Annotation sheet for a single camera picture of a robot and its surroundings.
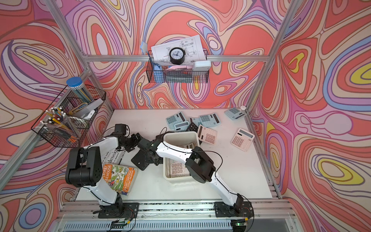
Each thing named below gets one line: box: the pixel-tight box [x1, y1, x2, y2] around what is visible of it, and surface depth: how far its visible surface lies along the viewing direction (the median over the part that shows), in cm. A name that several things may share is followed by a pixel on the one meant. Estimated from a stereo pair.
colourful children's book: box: [102, 163, 138, 196], surface depth 82 cm
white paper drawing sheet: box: [150, 34, 207, 66], surface depth 84 cm
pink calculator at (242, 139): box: [230, 128, 256, 152], surface depth 101 cm
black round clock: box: [169, 46, 186, 65], surface depth 80 cm
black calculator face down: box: [130, 148, 150, 171], surface depth 92 cm
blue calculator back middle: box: [199, 113, 222, 128], surface depth 111 cm
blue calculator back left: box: [165, 111, 187, 130], surface depth 113 cm
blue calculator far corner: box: [224, 107, 247, 121], surface depth 117 cm
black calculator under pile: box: [185, 121, 199, 133], surface depth 103 cm
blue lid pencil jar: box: [66, 76, 94, 104], surface depth 74 cm
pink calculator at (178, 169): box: [170, 161, 186, 178], surface depth 88 cm
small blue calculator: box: [173, 121, 190, 132], surface depth 107 cm
